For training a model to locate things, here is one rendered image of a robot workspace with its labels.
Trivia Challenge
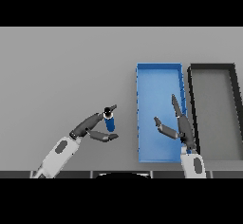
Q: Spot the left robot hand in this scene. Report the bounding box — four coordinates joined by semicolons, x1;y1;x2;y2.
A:
68;103;120;143

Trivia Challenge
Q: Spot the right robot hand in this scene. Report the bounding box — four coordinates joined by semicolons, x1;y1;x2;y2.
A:
153;94;198;155

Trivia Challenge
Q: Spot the blue pipe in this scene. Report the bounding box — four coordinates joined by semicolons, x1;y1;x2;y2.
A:
103;106;117;133

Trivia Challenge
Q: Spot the blue bin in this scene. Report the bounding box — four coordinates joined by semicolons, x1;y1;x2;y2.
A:
136;62;191;164

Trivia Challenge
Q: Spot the dark grey bin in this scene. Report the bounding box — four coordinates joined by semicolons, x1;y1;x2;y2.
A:
187;63;243;163

